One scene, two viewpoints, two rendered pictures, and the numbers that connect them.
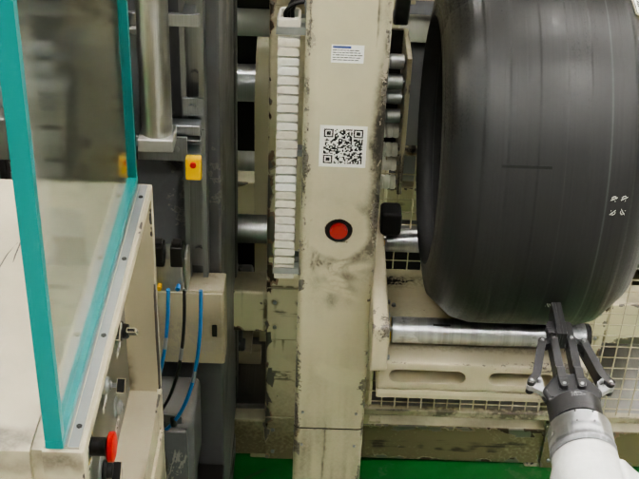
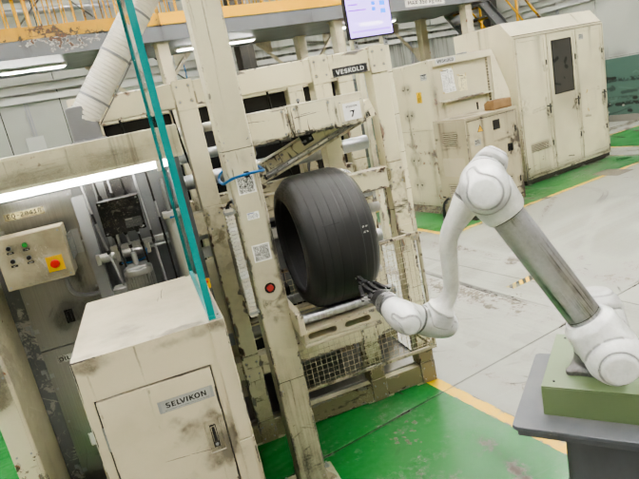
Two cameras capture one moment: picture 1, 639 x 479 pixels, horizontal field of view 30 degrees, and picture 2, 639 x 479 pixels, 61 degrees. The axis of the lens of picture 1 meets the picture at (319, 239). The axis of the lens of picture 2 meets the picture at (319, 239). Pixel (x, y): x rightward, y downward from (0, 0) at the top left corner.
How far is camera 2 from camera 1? 0.71 m
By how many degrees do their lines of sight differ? 24
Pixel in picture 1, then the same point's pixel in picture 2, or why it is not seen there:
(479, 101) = (305, 209)
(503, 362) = (348, 316)
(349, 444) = (301, 384)
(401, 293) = not seen: hidden behind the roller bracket
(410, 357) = (314, 327)
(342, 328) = (283, 330)
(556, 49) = (324, 186)
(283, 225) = (248, 293)
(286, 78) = (233, 232)
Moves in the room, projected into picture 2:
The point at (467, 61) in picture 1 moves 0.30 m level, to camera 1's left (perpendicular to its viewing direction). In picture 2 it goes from (296, 200) to (223, 219)
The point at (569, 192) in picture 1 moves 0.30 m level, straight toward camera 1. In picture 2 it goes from (347, 229) to (358, 247)
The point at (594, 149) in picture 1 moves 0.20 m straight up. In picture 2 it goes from (350, 212) to (340, 162)
